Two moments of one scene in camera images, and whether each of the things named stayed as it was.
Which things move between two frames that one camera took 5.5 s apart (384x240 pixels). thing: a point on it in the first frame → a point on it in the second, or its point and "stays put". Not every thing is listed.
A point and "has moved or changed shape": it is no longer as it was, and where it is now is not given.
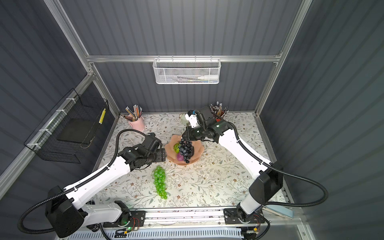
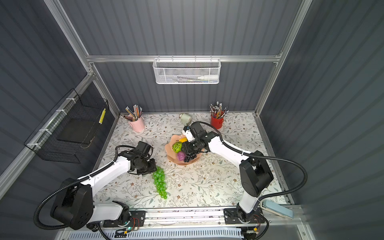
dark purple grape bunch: (186, 149) has moved or changed shape
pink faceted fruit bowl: (172, 156) stays put
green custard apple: (176, 147) stays put
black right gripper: (189, 136) → (187, 149)
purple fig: (180, 157) stays put
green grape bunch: (159, 181) stays put
